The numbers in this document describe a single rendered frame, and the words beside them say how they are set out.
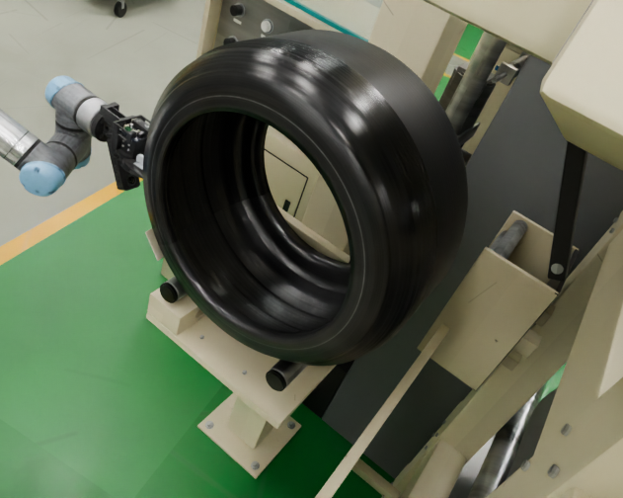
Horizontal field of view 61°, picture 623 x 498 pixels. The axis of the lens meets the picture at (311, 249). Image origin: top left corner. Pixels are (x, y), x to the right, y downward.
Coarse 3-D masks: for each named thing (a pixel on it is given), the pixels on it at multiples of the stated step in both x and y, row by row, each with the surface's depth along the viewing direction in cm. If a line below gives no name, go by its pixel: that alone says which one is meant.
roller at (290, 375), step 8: (280, 360) 101; (272, 368) 99; (280, 368) 98; (288, 368) 99; (296, 368) 100; (304, 368) 102; (272, 376) 98; (280, 376) 97; (288, 376) 98; (296, 376) 101; (272, 384) 99; (280, 384) 97; (288, 384) 99
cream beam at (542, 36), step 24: (432, 0) 32; (456, 0) 31; (480, 0) 30; (504, 0) 29; (528, 0) 29; (552, 0) 28; (576, 0) 28; (480, 24) 31; (504, 24) 30; (528, 24) 29; (552, 24) 29; (576, 24) 28; (528, 48) 30; (552, 48) 29
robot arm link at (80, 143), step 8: (56, 128) 116; (64, 128) 115; (72, 128) 117; (56, 136) 115; (64, 136) 115; (72, 136) 116; (80, 136) 117; (88, 136) 119; (72, 144) 115; (80, 144) 117; (88, 144) 120; (80, 152) 117; (88, 152) 122; (80, 160) 118; (88, 160) 124
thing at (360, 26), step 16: (288, 0) 146; (304, 0) 144; (320, 0) 141; (336, 0) 139; (352, 0) 136; (368, 0) 134; (320, 16) 142; (336, 16) 141; (352, 16) 138; (368, 16) 136; (352, 32) 140; (368, 32) 137
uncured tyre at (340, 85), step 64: (192, 64) 81; (256, 64) 73; (320, 64) 72; (384, 64) 80; (192, 128) 102; (256, 128) 110; (320, 128) 69; (384, 128) 70; (448, 128) 82; (192, 192) 109; (256, 192) 117; (384, 192) 70; (448, 192) 79; (192, 256) 108; (256, 256) 119; (320, 256) 117; (384, 256) 72; (448, 256) 85; (256, 320) 107; (320, 320) 108; (384, 320) 79
